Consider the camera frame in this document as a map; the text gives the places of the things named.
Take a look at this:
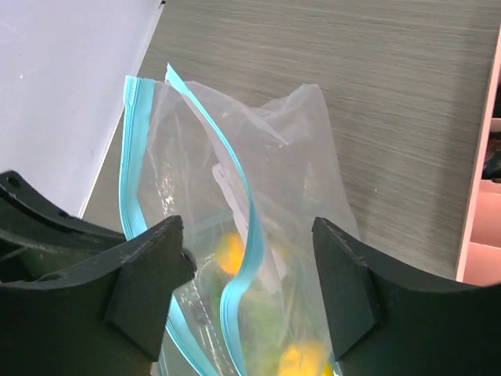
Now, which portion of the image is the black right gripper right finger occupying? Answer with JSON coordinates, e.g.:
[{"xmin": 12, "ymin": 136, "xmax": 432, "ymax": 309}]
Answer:
[{"xmin": 312, "ymin": 218, "xmax": 500, "ymax": 375}]

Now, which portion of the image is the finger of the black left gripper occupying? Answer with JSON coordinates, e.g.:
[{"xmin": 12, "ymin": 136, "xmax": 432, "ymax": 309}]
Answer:
[{"xmin": 1, "ymin": 170, "xmax": 125, "ymax": 282}]

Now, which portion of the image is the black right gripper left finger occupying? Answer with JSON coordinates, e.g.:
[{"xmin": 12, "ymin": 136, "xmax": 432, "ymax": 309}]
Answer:
[{"xmin": 1, "ymin": 215, "xmax": 195, "ymax": 375}]

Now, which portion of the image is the yellow green mango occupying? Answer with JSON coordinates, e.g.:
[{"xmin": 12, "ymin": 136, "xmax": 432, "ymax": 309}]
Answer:
[{"xmin": 214, "ymin": 232, "xmax": 245, "ymax": 276}]

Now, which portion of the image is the clear zip top bag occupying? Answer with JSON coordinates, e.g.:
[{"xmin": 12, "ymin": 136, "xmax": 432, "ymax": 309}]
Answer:
[{"xmin": 118, "ymin": 67, "xmax": 358, "ymax": 375}]

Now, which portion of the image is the yellow pear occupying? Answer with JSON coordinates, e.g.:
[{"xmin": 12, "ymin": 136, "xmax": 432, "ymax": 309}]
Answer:
[{"xmin": 277, "ymin": 341, "xmax": 333, "ymax": 376}]

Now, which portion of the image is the pink divided organizer box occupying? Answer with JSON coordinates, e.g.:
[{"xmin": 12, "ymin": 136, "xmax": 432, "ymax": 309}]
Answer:
[{"xmin": 456, "ymin": 27, "xmax": 501, "ymax": 287}]

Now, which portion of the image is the green grape bunch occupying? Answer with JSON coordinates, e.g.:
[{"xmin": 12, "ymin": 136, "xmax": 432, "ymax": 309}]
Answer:
[{"xmin": 201, "ymin": 271, "xmax": 290, "ymax": 375}]

